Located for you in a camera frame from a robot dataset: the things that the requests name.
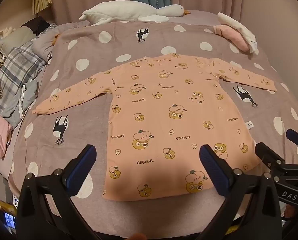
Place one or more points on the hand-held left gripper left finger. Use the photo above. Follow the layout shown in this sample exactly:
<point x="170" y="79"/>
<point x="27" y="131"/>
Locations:
<point x="81" y="166"/>

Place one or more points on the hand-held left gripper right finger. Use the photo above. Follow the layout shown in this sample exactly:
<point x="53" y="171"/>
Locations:
<point x="214" y="170"/>

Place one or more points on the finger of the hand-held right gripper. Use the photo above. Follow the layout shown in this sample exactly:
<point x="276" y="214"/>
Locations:
<point x="269" y="155"/>
<point x="297" y="138"/>

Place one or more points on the pink printed long-sleeve shirt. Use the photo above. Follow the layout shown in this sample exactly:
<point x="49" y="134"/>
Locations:
<point x="164" y="105"/>

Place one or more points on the yellow packet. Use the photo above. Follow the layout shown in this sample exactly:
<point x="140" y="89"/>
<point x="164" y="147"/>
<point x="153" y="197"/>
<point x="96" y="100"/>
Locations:
<point x="3" y="203"/>

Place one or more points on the grey ruffled garment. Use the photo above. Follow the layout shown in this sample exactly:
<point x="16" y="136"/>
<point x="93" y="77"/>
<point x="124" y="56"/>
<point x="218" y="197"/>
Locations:
<point x="26" y="97"/>

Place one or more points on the small device with screen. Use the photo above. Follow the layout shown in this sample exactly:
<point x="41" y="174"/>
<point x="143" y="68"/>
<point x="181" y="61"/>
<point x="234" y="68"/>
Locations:
<point x="8" y="220"/>

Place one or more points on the mauve polka dot blanket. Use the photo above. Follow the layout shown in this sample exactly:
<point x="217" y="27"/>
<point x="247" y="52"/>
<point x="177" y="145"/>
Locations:
<point x="101" y="55"/>

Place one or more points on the grey plaid quilt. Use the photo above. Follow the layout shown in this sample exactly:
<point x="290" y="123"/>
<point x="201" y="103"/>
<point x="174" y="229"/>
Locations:
<point x="16" y="62"/>

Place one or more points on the pink folded cloth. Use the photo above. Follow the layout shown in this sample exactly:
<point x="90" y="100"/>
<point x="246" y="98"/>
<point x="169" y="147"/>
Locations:
<point x="229" y="35"/>

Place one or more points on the white folded cloth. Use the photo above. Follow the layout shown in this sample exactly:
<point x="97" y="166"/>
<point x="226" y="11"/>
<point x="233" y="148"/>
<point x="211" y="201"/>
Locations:
<point x="236" y="25"/>

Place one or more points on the grey pillow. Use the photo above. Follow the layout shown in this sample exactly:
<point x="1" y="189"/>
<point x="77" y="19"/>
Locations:
<point x="45" y="40"/>

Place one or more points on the beige pillow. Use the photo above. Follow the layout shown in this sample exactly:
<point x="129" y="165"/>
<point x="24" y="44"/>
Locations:
<point x="16" y="37"/>

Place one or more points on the white goose plush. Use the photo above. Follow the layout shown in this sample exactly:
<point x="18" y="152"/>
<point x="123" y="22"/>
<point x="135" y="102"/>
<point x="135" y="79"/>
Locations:
<point x="126" y="11"/>

